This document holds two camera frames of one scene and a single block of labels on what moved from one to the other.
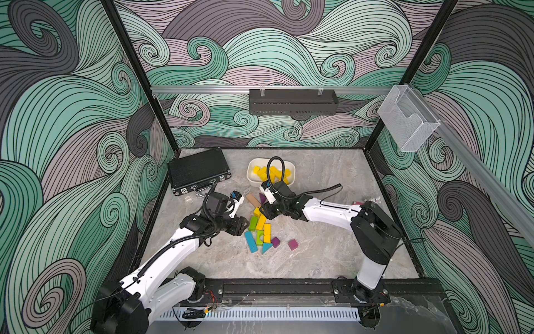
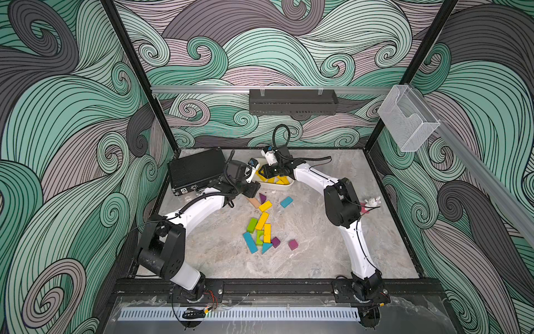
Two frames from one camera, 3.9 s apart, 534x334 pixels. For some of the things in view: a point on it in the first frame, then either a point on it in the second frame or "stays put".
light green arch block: [259, 233] stays put
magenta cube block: [293, 244] stays put
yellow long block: [267, 233] stays put
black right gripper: [267, 211] to [266, 170]
